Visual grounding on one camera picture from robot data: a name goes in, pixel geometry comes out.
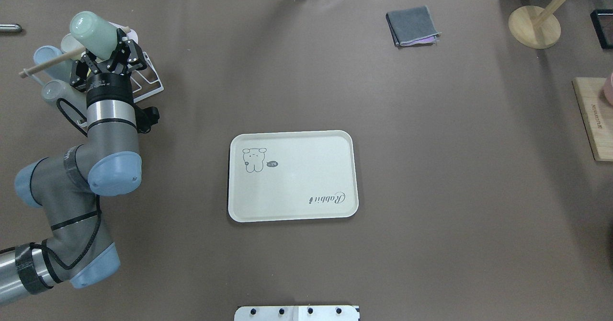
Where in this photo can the white cup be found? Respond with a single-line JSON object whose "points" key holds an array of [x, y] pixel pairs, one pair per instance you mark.
{"points": [[69, 44]]}

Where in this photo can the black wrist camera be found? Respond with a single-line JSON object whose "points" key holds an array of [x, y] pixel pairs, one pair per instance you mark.
{"points": [[146, 118]]}

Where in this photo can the grey folded cloth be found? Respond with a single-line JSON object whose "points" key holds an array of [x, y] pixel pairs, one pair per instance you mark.
{"points": [[411, 27]]}

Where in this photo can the pink cup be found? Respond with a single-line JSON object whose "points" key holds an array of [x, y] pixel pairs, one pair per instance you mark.
{"points": [[130, 33]]}

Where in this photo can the wooden mug tree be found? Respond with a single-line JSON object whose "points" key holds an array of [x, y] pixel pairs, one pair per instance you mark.
{"points": [[536, 27]]}

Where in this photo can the green cup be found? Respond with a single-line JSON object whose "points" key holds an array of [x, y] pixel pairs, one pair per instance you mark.
{"points": [[98, 35]]}

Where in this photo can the grey cup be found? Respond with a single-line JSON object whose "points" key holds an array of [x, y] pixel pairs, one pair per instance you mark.
{"points": [[75, 107]]}

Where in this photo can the white wire cup rack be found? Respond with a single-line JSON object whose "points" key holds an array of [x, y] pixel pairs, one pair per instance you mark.
{"points": [[145, 83]]}

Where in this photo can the blue cup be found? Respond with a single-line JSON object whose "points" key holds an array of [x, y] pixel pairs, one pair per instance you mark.
{"points": [[60, 71]]}

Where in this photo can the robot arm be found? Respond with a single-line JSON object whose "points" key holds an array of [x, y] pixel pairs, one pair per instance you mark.
{"points": [[69, 187]]}

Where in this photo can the cream rabbit tray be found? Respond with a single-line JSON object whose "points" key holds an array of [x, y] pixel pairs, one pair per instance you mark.
{"points": [[304, 175]]}

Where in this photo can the pink ribbed bowl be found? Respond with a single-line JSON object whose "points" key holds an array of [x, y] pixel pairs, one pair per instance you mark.
{"points": [[607, 89]]}

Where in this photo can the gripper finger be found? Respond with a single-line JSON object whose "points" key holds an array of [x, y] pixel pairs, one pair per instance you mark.
{"points": [[122, 45]]}

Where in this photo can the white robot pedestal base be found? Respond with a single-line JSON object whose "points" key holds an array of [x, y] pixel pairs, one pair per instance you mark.
{"points": [[322, 312]]}

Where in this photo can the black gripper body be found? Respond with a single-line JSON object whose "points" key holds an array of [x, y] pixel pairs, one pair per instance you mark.
{"points": [[107, 87]]}

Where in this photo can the bamboo cutting board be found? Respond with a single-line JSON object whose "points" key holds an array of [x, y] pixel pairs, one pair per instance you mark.
{"points": [[597, 115]]}

